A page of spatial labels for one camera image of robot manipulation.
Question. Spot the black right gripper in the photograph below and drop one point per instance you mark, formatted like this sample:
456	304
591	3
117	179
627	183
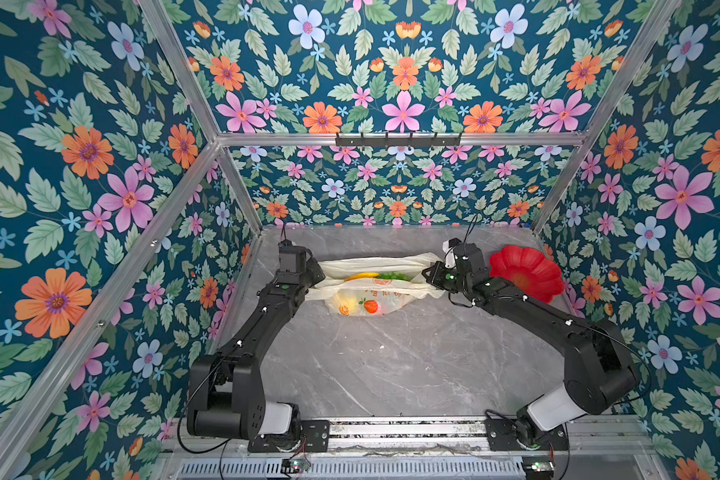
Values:
435	279

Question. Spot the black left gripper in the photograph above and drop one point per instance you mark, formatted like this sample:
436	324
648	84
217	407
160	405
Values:
309	263

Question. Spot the yellow printed plastic bag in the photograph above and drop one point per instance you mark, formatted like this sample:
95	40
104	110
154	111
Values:
371	297

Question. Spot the red flower-shaped plate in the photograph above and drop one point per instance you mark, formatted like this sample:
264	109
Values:
529	270

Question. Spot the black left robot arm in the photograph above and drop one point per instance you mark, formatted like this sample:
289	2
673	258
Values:
226	393

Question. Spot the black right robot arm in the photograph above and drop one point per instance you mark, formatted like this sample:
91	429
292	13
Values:
599	370

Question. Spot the yellow fake lemon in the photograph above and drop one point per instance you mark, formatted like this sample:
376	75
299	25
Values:
363	275

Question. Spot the green fake grape bunch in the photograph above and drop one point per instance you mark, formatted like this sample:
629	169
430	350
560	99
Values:
397	276

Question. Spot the black hook rack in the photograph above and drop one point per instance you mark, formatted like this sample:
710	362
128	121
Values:
415	140

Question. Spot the aluminium frame back crossbar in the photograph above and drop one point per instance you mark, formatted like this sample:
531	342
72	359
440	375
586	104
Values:
501	139

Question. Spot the aluminium frame crossbar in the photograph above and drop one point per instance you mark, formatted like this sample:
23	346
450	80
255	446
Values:
26	420
501	139

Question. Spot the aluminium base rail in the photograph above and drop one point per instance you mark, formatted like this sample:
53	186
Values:
457	447

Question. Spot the aluminium frame corner post left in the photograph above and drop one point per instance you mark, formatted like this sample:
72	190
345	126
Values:
167	38

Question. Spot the aluminium frame corner post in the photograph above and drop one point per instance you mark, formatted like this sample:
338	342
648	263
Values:
167	38
657	21

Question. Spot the aluminium frame corner post right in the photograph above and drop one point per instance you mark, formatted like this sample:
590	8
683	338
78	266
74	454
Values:
657	21

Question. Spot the aluminium frame left crossbar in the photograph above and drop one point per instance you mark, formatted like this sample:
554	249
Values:
26	420

